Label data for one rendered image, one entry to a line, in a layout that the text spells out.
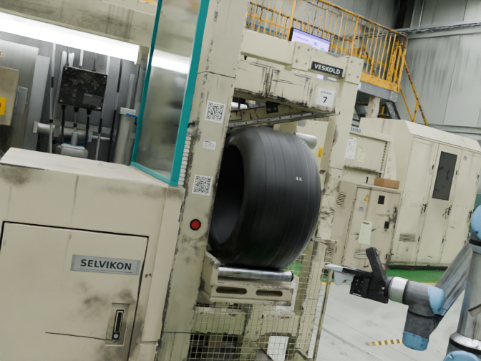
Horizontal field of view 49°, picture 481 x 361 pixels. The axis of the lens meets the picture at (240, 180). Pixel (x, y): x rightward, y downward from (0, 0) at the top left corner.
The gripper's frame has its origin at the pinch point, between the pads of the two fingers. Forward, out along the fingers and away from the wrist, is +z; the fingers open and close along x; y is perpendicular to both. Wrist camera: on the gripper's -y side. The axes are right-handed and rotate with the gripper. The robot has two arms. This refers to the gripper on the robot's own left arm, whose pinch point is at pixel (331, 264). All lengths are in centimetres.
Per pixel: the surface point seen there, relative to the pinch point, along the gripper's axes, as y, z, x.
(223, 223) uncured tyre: -3, 69, 46
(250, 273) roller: 13.2, 39.1, 23.3
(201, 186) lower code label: -16, 60, 5
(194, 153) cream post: -27, 63, 0
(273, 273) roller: 11.1, 32.9, 31.2
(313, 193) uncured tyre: -23.6, 20.2, 21.9
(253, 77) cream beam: -70, 65, 33
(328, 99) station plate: -72, 40, 64
